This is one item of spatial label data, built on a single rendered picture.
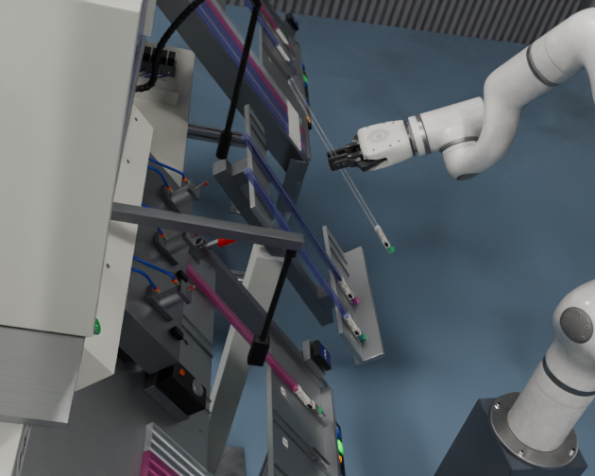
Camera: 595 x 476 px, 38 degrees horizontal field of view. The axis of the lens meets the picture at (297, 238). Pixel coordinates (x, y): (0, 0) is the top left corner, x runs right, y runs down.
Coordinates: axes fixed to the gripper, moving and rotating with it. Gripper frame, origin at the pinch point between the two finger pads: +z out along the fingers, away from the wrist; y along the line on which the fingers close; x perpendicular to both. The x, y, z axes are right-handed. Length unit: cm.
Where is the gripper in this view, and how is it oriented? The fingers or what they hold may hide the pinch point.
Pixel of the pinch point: (338, 159)
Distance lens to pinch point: 181.8
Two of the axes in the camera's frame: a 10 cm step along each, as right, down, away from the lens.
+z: -9.5, 2.7, 1.3
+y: 0.8, 6.4, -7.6
